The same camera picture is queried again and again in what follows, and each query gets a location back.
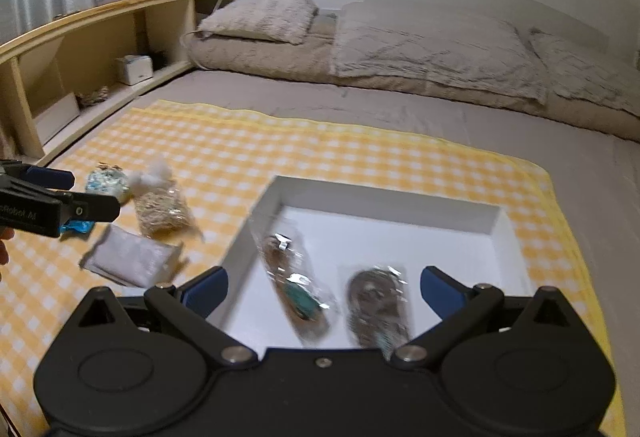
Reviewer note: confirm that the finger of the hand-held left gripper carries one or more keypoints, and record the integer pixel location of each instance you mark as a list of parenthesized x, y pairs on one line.
[(92, 208), (47, 178)]

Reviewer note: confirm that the blue printed packet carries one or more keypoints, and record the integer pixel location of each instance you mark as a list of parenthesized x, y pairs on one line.
[(77, 228)]

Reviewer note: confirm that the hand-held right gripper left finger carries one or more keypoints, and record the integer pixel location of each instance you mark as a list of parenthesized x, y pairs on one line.
[(207, 291)]

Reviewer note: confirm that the person's left hand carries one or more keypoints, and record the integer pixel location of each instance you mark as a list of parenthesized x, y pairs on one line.
[(3, 249)]

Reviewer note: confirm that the folded quilted duvet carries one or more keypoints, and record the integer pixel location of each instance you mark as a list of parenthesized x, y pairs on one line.
[(430, 47)]

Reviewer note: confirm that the quilted beige pillow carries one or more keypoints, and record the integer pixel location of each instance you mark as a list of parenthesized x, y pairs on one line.
[(580, 67)]

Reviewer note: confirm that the yellow checked blanket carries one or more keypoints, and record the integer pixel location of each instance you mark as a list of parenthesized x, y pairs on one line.
[(300, 147)]

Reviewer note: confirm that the white cardboard box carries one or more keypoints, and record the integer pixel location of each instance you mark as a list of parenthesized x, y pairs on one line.
[(380, 227)]

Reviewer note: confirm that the white board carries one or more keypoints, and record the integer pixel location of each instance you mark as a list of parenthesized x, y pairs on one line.
[(57, 117)]

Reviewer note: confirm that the white cotton ball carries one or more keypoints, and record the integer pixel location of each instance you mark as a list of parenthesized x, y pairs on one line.
[(145, 181)]

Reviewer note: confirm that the blue and white packet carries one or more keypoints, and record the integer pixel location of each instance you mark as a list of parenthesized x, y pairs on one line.
[(106, 182)]

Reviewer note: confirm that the fluffy beige pillow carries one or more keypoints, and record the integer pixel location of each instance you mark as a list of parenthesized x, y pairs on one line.
[(260, 17)]

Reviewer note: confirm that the wooden bedside shelf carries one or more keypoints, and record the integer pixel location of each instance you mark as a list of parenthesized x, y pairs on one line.
[(90, 24)]

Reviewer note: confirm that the clear bag with brown item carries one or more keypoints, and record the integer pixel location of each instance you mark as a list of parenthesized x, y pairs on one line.
[(295, 287)]

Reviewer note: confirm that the clear bag with grey item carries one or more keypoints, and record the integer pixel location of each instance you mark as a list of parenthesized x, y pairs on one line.
[(375, 307)]

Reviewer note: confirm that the black fuzzy object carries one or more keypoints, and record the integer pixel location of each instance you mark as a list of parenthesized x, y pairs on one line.
[(159, 60)]

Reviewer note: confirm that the white tissue box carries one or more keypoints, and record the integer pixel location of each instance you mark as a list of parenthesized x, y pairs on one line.
[(134, 69)]

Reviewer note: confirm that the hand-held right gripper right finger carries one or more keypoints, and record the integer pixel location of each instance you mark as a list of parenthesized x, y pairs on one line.
[(442, 291)]

